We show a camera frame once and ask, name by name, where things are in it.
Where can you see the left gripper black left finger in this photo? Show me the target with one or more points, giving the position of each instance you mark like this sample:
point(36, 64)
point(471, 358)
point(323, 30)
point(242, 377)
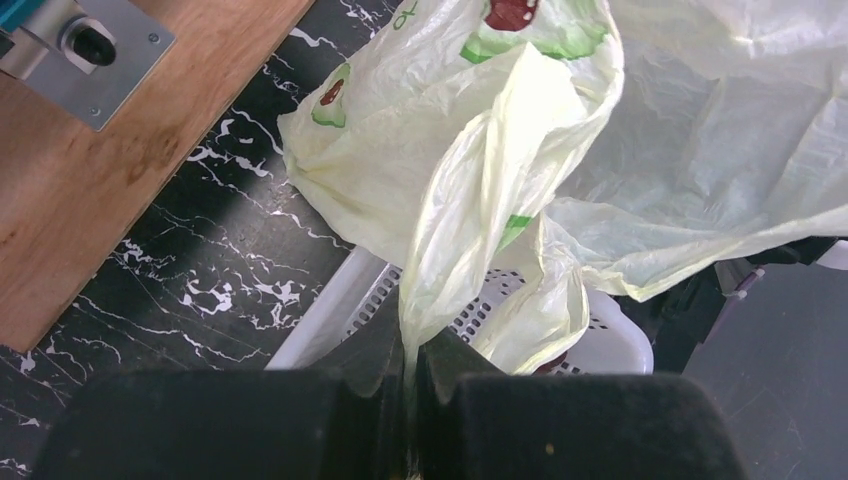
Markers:
point(336, 418)

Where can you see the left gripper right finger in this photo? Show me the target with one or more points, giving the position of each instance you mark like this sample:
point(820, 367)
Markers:
point(477, 422)

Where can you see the light green plastic bag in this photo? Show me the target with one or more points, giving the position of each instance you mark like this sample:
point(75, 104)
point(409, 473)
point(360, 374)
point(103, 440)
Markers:
point(618, 146)

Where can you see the white plastic basket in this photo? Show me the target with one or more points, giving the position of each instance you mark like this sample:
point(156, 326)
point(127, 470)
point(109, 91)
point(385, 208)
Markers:
point(361, 285)

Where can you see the brown wooden board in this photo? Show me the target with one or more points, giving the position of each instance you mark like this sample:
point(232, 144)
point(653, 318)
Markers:
point(73, 185)

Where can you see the small metal bracket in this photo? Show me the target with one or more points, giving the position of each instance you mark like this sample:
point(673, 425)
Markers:
point(87, 57)

